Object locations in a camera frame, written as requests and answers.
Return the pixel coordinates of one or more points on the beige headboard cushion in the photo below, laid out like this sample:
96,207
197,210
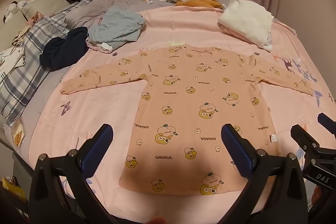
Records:
39,5
10,24

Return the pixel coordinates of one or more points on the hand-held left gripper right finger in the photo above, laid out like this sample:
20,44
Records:
235,150

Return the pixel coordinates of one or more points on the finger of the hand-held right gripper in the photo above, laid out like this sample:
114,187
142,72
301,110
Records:
302,136
326,120

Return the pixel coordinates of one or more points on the plaid pillow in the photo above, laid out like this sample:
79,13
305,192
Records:
26,64

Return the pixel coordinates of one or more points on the pink cartoon print shirt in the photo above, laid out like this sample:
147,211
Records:
183,98

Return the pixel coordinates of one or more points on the navy garment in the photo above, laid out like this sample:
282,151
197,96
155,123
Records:
65,48

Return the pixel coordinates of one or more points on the cream patterned cloth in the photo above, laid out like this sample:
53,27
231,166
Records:
19,36

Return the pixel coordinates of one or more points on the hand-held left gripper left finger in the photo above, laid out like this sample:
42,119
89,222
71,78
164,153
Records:
97,145

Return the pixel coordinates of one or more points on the grey pillow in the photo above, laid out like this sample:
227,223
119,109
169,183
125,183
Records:
84,10

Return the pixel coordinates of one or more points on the white fleece folded blanket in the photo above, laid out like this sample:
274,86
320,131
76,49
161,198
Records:
246,22

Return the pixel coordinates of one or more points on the white printed cloth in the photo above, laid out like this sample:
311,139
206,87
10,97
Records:
10,61

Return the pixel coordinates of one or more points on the pink white-cuffed garment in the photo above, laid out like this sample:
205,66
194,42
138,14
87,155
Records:
101,47

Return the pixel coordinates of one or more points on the yellow packet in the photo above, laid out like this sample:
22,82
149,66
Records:
18,132

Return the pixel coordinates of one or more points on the pink animal print bedsheet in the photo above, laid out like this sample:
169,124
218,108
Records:
105,108

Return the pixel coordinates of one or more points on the grey garment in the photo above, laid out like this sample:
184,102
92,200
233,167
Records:
118,27

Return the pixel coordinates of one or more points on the black white dog plush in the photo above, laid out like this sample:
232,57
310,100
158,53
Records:
11,7

